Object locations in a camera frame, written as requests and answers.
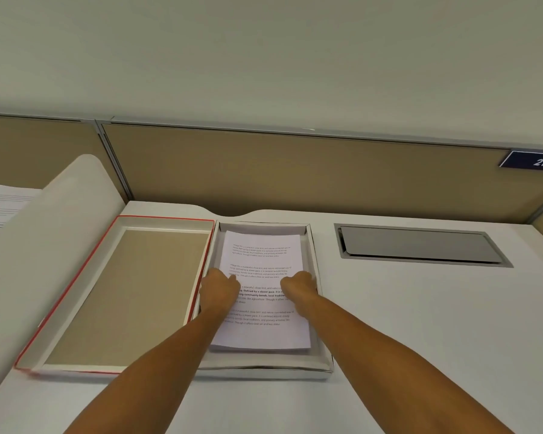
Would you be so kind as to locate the stack of printed white paper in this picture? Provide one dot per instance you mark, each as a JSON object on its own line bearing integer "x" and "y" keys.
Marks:
{"x": 259, "y": 266}

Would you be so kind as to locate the white curved side divider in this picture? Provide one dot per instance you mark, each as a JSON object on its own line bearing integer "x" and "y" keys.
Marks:
{"x": 36, "y": 248}

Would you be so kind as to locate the person's left thumb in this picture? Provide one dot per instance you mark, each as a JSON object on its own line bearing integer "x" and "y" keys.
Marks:
{"x": 234, "y": 281}

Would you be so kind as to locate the beige desk partition panel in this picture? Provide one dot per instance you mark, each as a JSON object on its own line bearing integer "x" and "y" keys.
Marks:
{"x": 326, "y": 176}
{"x": 36, "y": 151}

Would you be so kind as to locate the printed white document sheets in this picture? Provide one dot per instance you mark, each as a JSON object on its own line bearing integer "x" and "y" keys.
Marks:
{"x": 2, "y": 207}

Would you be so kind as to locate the dark blue number sign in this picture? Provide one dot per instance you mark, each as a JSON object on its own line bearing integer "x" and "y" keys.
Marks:
{"x": 530, "y": 160}

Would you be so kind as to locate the person's left forearm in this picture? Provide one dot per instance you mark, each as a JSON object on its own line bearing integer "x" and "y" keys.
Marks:
{"x": 154, "y": 370}

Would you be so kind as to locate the person's right hand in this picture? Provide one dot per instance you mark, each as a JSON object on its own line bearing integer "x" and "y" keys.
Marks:
{"x": 298, "y": 291}

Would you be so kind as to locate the white cardboard box tray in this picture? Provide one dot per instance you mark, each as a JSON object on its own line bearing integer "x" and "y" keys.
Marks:
{"x": 319, "y": 338}

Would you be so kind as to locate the red-edged cardboard box lid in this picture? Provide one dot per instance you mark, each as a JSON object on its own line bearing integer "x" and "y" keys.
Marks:
{"x": 126, "y": 289}

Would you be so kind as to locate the person's left hand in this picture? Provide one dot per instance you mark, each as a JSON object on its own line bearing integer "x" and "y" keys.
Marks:
{"x": 218, "y": 291}

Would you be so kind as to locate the person's right forearm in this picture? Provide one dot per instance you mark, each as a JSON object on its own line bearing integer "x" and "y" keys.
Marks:
{"x": 389, "y": 361}

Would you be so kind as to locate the person's right fingers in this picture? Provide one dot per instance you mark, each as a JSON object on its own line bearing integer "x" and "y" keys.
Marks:
{"x": 294, "y": 280}

